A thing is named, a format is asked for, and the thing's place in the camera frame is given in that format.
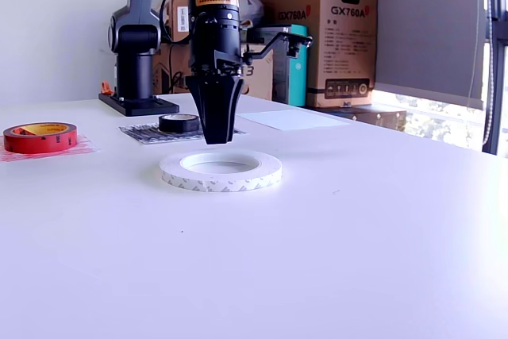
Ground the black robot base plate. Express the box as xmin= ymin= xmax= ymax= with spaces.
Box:
xmin=98 ymin=92 xmax=180 ymax=117

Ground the black hanging power cable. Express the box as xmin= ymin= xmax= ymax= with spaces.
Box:
xmin=168 ymin=43 xmax=187 ymax=94

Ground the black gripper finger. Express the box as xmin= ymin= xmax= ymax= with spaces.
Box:
xmin=185 ymin=76 xmax=236 ymax=146
xmin=229 ymin=77 xmax=245 ymax=144

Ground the red tape roll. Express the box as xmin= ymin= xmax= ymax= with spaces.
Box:
xmin=2 ymin=121 xmax=79 ymax=155

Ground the large white tape roll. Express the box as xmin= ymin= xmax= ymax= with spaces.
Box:
xmin=159 ymin=148 xmax=283 ymax=194

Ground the teal black carton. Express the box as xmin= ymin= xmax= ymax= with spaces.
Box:
xmin=252 ymin=24 xmax=309 ymax=107

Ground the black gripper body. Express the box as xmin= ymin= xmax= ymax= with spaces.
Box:
xmin=185 ymin=6 xmax=244 ymax=80

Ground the white bead chain cord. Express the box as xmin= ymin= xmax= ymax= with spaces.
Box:
xmin=466 ymin=0 xmax=499 ymax=146

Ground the small black tape roll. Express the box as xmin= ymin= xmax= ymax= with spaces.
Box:
xmin=158 ymin=114 xmax=201 ymax=135

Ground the white plastic bag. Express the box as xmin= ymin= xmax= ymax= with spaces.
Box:
xmin=237 ymin=0 xmax=265 ymax=30

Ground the gray roller blind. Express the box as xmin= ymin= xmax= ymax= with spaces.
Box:
xmin=359 ymin=0 xmax=488 ymax=110

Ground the small wrist camera on bracket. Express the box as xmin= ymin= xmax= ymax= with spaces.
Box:
xmin=241 ymin=31 xmax=314 ymax=60

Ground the blank white paper sheet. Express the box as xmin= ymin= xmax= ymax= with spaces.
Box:
xmin=237 ymin=108 xmax=351 ymax=132

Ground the red scribbled paper sheet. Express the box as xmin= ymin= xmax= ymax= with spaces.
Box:
xmin=0 ymin=134 xmax=100 ymax=164

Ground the tall GX760A cardboard box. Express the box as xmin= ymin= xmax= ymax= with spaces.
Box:
xmin=245 ymin=0 xmax=379 ymax=109

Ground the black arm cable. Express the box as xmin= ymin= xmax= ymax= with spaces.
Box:
xmin=158 ymin=0 xmax=192 ymax=44

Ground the large brown cardboard box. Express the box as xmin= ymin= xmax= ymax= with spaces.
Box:
xmin=152 ymin=41 xmax=275 ymax=101

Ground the black scribbled paper sheet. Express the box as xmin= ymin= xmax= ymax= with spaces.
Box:
xmin=117 ymin=117 xmax=248 ymax=146

